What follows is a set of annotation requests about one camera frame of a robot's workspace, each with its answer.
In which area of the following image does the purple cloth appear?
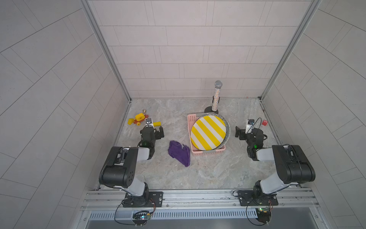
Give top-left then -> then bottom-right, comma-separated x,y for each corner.
168,141 -> 190,167

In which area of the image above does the yellow white striped plate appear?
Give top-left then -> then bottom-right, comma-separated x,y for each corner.
190,115 -> 227,151

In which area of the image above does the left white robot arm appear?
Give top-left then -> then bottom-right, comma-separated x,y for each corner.
99,122 -> 164,199

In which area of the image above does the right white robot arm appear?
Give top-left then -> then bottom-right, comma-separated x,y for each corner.
235,127 -> 315,199

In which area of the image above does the yellow red toy car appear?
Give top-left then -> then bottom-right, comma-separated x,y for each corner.
128,113 -> 149,126

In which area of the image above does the pink plastic dish rack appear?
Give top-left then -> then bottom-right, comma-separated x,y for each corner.
187,113 -> 226,155

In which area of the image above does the sprinkle-filled microphone on stand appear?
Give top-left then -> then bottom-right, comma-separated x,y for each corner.
204,80 -> 223,114

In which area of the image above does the right circuit board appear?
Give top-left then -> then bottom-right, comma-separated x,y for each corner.
256,208 -> 272,224

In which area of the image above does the circuit board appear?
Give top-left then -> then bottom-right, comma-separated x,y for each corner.
256,208 -> 272,224
132,210 -> 153,226

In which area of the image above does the left circuit board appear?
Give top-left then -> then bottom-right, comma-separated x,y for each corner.
132,210 -> 153,226

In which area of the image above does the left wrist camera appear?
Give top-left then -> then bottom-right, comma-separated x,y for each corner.
145,118 -> 153,126

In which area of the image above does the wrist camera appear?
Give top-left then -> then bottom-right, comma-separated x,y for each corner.
145,118 -> 153,126
246,119 -> 255,134

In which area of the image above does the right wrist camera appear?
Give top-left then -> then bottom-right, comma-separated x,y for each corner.
246,119 -> 255,134

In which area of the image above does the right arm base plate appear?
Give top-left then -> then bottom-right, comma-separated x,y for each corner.
233,190 -> 279,207

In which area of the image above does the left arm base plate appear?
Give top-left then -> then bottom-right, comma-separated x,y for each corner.
122,191 -> 164,208

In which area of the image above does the aluminium front rail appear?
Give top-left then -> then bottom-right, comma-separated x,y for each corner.
78,187 -> 319,211

